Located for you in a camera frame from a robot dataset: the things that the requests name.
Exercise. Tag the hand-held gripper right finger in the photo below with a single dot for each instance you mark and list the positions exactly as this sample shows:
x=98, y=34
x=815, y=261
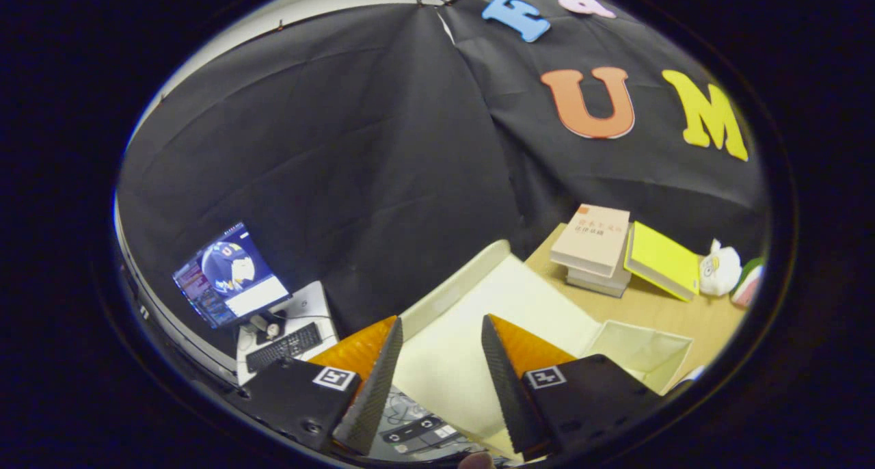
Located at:
x=502, y=387

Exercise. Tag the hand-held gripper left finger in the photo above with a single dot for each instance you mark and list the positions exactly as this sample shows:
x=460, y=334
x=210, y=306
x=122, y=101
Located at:
x=379, y=387

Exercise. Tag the grey-green fabric storage box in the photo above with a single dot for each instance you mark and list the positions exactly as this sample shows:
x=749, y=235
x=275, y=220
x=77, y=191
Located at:
x=533, y=305

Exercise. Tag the black flat device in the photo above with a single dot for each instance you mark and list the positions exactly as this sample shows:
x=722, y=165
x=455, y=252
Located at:
x=410, y=430

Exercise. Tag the black keyboard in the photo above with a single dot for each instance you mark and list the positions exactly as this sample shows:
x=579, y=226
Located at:
x=284, y=346

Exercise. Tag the white desk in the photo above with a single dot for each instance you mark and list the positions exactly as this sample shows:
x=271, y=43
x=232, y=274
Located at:
x=307, y=305

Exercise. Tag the dark blue book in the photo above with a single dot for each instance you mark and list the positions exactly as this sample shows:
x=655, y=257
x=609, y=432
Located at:
x=601, y=289

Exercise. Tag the cream book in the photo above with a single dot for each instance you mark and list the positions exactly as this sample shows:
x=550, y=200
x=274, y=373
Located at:
x=608, y=279

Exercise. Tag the tan paperback book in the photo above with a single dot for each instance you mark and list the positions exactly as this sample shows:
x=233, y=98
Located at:
x=591, y=240

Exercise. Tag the computer monitor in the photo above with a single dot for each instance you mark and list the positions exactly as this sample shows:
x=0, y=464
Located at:
x=225, y=271

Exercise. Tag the yellow book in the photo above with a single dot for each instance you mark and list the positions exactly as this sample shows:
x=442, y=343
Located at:
x=660, y=257

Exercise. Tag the black backdrop cloth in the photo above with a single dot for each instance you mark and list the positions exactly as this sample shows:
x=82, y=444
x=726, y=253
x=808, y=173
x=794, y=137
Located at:
x=342, y=148

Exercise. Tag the white plush toy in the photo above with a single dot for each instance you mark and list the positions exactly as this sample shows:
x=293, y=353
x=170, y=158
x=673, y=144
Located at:
x=721, y=271

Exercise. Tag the watermelon slice plush toy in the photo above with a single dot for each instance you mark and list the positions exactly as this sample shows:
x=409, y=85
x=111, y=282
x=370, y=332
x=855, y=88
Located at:
x=748, y=288

